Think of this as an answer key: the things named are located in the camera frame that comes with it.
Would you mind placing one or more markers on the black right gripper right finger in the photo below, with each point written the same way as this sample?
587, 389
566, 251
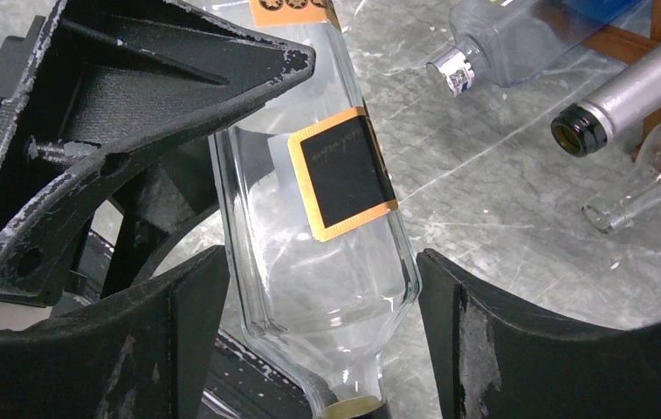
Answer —
496, 355

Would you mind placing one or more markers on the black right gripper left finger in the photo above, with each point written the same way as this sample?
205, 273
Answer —
140, 353

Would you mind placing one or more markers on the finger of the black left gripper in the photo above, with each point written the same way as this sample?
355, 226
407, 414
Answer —
160, 206
98, 92

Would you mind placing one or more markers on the small dark bottle gold cap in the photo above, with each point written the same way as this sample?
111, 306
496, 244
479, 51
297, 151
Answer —
323, 267

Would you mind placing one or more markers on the green wine bottle brown label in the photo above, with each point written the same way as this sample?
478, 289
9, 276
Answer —
625, 98

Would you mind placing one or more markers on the clear glass bottle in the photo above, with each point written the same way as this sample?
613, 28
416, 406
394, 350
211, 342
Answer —
633, 194

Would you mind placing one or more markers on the brown wooden wine rack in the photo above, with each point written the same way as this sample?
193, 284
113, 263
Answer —
642, 58

